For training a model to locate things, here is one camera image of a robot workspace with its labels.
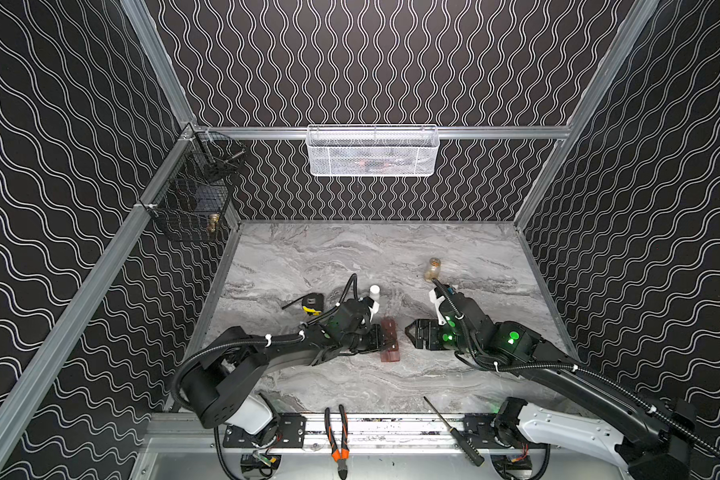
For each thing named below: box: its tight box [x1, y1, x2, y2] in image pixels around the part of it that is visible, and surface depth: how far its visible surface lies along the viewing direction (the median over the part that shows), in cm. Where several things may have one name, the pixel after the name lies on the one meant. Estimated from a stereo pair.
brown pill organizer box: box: [380, 318, 400, 362], surface depth 83 cm
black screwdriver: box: [423, 396, 485, 467], surface depth 72 cm
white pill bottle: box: [369, 284, 381, 301], surface depth 95 cm
